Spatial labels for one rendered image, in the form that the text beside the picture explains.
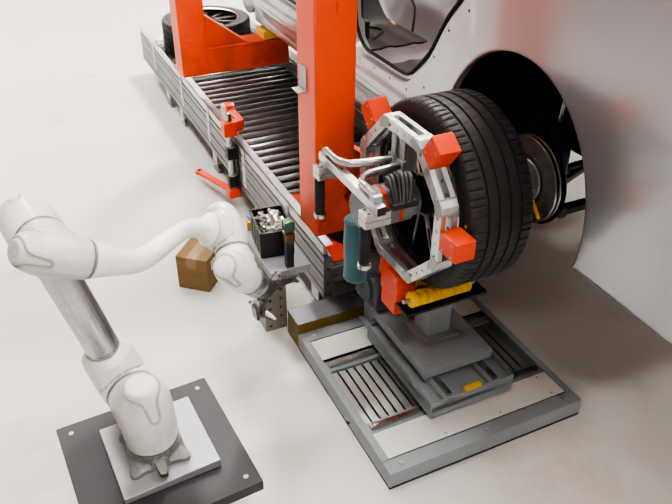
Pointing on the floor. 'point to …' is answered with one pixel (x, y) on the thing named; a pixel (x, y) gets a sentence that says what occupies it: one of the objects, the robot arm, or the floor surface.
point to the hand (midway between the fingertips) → (285, 300)
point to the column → (277, 305)
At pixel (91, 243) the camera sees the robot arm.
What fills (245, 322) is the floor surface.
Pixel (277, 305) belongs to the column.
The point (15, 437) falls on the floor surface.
